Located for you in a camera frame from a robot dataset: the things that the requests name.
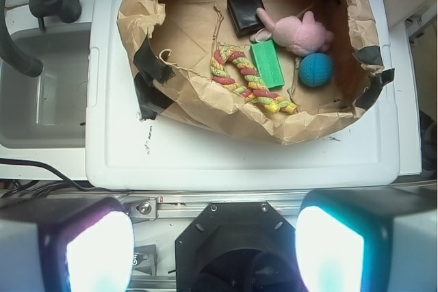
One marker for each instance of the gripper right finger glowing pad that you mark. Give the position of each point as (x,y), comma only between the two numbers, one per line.
(368,239)

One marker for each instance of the white plastic tray lid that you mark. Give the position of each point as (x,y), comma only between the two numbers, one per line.
(123,151)

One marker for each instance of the black faucet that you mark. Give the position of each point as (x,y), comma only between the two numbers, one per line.
(68,11)

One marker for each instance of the pink plush bunny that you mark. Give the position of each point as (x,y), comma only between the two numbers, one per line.
(300,36)

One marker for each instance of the black box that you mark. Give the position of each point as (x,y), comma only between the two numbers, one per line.
(243,14)

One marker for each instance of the colourful twisted rope toy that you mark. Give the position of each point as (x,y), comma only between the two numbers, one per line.
(232,69)

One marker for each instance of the grey sink basin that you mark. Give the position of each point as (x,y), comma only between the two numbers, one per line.
(48,111)

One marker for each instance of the black octagonal mount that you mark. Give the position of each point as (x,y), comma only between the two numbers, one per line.
(237,246)

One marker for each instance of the brown paper bag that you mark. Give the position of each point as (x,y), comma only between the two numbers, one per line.
(169,44)

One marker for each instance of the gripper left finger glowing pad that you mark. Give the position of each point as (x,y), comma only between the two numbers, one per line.
(65,244)

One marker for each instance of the blue textured ball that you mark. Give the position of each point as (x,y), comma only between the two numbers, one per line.
(315,70)

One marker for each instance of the green rectangular block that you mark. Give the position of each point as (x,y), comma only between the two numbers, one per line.
(266,60)

